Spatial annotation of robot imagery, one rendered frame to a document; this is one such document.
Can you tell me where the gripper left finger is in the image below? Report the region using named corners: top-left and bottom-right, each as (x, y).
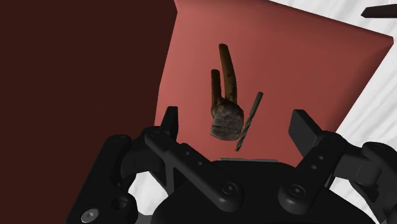
top-left (66, 106), bottom-right (244, 224)

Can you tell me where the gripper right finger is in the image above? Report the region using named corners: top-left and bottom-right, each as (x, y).
top-left (277, 109), bottom-right (397, 224)

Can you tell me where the brown two-pronged rusty tool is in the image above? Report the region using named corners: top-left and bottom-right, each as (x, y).
top-left (210, 43), bottom-right (245, 141)

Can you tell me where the grey-green drill bit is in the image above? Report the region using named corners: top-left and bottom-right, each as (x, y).
top-left (235, 91), bottom-right (264, 152)

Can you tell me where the red table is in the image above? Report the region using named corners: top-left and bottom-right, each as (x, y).
top-left (154, 0), bottom-right (394, 167)

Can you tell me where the dark flat bar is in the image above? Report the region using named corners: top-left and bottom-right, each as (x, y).
top-left (360, 3), bottom-right (397, 18)

